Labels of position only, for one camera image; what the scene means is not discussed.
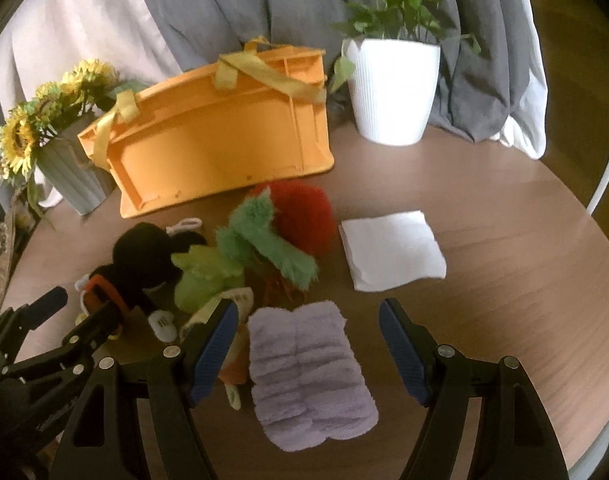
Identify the grey curtain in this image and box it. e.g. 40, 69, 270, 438
0, 0, 546, 221

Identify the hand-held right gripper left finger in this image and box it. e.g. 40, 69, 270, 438
54, 299, 240, 480

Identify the white folded napkin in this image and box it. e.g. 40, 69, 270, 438
338, 210, 447, 292

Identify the green leafy plant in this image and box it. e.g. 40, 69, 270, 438
328, 0, 483, 94

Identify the red plush ball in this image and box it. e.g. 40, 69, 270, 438
252, 181, 336, 262

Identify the lavender fluffy towel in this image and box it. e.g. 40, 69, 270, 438
247, 301, 379, 452

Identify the yellow sunflower bouquet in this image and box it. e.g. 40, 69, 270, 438
0, 58, 121, 221

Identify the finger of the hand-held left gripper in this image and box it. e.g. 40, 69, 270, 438
0, 287, 69, 362
4, 302, 124, 387

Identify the light green plush toy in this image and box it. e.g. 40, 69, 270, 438
172, 245, 255, 333

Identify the orange plastic basket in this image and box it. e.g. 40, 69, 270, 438
77, 36, 335, 220

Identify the white ribbed plant pot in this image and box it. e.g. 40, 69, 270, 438
342, 37, 441, 147

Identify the grey ribbed vase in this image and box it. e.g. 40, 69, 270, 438
34, 112, 118, 217

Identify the black plush toy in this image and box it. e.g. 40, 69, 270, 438
76, 218, 208, 344

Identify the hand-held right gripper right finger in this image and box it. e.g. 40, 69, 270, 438
378, 298, 570, 480

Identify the white curtain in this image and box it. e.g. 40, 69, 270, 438
499, 0, 551, 162
0, 0, 186, 208

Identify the orange plush toy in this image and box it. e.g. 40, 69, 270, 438
218, 327, 249, 410

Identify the dark green plush toy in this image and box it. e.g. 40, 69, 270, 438
215, 191, 319, 292

